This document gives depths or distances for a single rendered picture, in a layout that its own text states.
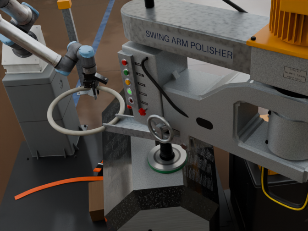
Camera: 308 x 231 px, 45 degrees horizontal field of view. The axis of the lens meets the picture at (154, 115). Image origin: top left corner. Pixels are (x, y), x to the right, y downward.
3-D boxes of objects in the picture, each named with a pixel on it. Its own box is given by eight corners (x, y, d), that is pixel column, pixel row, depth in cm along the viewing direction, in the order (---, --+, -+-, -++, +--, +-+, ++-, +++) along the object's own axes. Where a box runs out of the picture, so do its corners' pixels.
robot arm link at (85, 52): (87, 42, 242) (96, 47, 236) (90, 59, 250) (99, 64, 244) (74, 48, 237) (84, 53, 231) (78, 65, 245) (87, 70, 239)
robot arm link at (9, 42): (5, 43, 294) (-8, 36, 277) (17, 25, 294) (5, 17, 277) (20, 53, 291) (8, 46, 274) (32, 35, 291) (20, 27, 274)
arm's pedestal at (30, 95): (25, 162, 348) (-8, 84, 297) (41, 128, 388) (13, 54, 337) (77, 159, 343) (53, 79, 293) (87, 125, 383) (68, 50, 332)
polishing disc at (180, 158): (143, 151, 213) (142, 149, 212) (178, 140, 217) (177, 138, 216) (155, 176, 196) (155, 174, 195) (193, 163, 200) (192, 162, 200)
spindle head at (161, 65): (218, 125, 183) (217, 41, 156) (192, 151, 170) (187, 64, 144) (161, 103, 203) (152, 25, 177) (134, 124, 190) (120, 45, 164)
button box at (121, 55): (142, 107, 179) (134, 53, 162) (138, 109, 178) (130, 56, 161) (130, 101, 184) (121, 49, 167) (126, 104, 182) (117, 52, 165)
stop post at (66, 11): (95, 84, 448) (74, -6, 383) (94, 93, 431) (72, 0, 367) (78, 86, 448) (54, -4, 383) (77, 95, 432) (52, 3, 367)
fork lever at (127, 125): (213, 130, 185) (211, 121, 183) (190, 152, 174) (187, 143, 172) (123, 117, 233) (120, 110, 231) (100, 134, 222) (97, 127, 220)
